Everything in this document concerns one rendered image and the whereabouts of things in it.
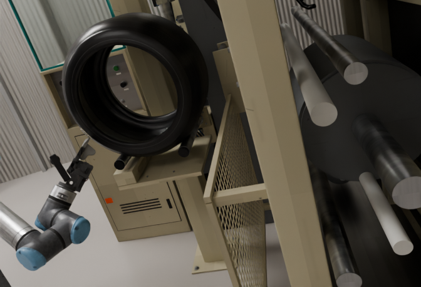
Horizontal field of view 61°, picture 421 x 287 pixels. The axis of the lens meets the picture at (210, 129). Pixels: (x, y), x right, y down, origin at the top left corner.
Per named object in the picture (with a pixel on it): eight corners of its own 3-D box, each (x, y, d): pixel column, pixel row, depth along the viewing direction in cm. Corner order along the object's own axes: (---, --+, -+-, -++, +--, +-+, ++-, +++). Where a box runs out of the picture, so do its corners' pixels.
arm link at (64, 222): (70, 254, 124) (47, 241, 130) (96, 234, 133) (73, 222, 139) (64, 234, 120) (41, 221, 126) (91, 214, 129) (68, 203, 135)
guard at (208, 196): (261, 208, 194) (228, 88, 169) (264, 208, 194) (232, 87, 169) (264, 381, 113) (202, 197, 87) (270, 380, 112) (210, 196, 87)
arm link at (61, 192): (49, 193, 141) (49, 194, 132) (56, 182, 142) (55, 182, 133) (71, 202, 143) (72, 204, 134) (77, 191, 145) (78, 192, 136)
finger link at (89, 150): (100, 143, 146) (89, 163, 143) (86, 136, 144) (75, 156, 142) (101, 142, 143) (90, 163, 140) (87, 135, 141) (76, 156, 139)
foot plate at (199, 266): (198, 242, 231) (197, 239, 230) (239, 236, 225) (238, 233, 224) (192, 274, 206) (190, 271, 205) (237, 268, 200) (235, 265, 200)
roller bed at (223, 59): (232, 101, 182) (217, 43, 171) (260, 94, 179) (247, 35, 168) (229, 115, 164) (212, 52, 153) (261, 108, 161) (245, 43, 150)
